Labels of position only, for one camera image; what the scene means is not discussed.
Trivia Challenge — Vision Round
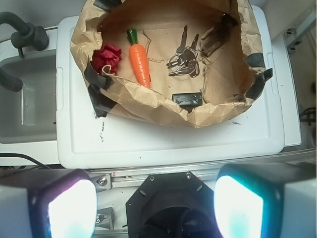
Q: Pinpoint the black hose end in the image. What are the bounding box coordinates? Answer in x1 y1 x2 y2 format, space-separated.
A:
0 67 24 93

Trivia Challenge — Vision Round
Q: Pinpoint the bunch of silver keys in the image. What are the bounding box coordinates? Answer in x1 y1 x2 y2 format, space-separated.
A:
166 25 200 78

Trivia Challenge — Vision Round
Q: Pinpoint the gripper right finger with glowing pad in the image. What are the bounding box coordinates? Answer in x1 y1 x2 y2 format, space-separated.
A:
213 162 317 238

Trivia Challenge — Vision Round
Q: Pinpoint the aluminium frame rail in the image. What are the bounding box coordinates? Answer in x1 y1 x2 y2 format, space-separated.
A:
88 148 317 191

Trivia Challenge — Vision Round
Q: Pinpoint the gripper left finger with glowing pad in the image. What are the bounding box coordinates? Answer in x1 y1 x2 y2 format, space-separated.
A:
0 169 97 238

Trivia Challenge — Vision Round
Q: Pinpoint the white plastic bin lid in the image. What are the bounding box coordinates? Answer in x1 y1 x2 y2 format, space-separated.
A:
56 16 285 169

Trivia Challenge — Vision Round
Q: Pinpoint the brown paper bag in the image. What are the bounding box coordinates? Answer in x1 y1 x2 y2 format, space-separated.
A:
71 0 272 128

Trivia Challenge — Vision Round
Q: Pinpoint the white sink basin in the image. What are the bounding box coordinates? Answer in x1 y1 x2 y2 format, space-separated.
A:
0 50 56 144

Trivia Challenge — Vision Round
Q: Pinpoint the small black rectangular box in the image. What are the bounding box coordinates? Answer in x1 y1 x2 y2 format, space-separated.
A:
172 92 203 108

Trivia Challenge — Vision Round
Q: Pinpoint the dark brown wood chip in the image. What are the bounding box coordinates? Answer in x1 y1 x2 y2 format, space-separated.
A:
201 13 238 57

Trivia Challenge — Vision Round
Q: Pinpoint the orange toy carrot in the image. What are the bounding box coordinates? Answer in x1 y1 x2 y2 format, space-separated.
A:
127 28 151 88

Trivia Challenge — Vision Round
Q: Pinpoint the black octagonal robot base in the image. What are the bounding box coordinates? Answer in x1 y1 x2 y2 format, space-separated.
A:
126 172 222 238

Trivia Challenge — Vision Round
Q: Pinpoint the black faucet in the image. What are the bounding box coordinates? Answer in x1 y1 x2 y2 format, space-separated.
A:
0 11 49 59

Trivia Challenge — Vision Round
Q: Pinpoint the crumpled red paper ball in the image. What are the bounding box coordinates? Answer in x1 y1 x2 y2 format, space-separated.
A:
91 43 122 74

